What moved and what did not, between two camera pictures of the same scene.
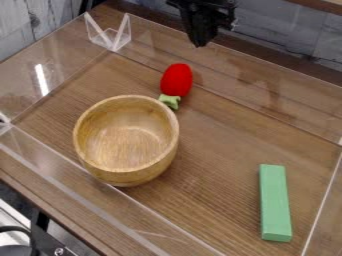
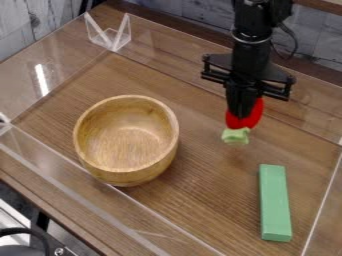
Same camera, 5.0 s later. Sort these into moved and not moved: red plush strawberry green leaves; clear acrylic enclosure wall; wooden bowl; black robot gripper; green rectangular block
Moved: black robot gripper; red plush strawberry green leaves
Not moved: green rectangular block; wooden bowl; clear acrylic enclosure wall
